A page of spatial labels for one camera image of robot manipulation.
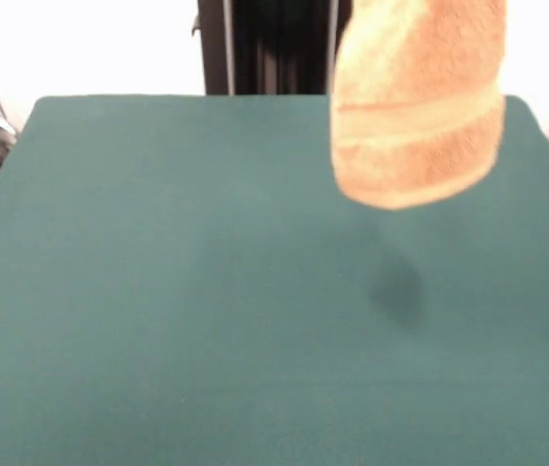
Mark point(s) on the dark green table cloth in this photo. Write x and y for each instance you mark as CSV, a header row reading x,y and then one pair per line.
x,y
157,291

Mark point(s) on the tan terry towel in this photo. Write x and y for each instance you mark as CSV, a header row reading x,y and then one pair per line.
x,y
415,121

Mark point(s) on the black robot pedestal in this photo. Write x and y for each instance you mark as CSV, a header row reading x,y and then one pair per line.
x,y
279,48

